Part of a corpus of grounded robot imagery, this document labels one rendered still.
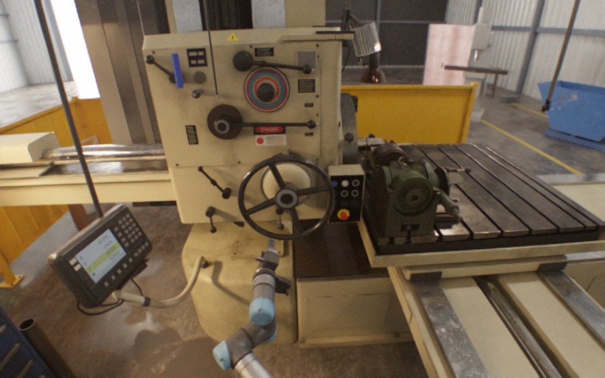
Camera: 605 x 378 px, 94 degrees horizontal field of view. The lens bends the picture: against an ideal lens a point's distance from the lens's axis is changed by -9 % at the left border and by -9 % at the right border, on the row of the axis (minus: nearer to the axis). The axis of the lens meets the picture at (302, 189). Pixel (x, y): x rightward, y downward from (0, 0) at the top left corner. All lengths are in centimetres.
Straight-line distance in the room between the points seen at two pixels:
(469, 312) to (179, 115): 157
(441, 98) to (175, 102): 337
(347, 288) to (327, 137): 96
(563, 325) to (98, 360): 268
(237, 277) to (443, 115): 325
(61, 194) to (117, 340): 110
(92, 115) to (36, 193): 232
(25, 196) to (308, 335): 196
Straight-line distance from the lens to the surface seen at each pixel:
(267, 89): 117
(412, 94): 401
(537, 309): 187
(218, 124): 125
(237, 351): 101
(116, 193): 201
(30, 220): 385
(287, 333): 219
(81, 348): 274
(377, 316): 215
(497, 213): 190
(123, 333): 267
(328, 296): 194
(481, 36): 721
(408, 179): 140
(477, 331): 163
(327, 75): 127
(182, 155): 142
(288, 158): 110
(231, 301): 198
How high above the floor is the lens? 189
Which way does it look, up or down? 29 degrees down
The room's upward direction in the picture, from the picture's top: 1 degrees counter-clockwise
